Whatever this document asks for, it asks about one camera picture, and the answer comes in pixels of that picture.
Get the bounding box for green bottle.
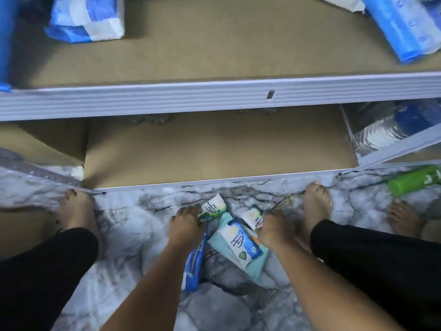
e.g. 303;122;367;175
387;165;441;197

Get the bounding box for person's right leg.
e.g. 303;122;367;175
310;219;441;331

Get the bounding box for person's right hand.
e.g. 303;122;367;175
256;209;299;251

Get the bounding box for person's right foot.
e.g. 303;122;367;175
298;181;334;245

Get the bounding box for clear plastic bottles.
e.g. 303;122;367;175
127;114;173;126

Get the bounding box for person's left foot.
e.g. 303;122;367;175
58;188;104;256

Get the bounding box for person's left forearm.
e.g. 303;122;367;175
102;241;201;331

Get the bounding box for teal wipes pack stack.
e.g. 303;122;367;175
208;220;271;281

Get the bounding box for water bottles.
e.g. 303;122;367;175
351;100;441;154

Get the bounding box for grey metal shelf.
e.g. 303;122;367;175
0;0;441;197

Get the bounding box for person's right forearm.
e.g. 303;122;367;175
272;238;404;331

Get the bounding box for person's foot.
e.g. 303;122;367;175
387;198;441;242
58;188;104;256
298;181;334;245

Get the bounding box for pile of wipe packets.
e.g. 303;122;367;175
0;0;441;91

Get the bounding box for person's left hand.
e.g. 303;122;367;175
167;206;208;252

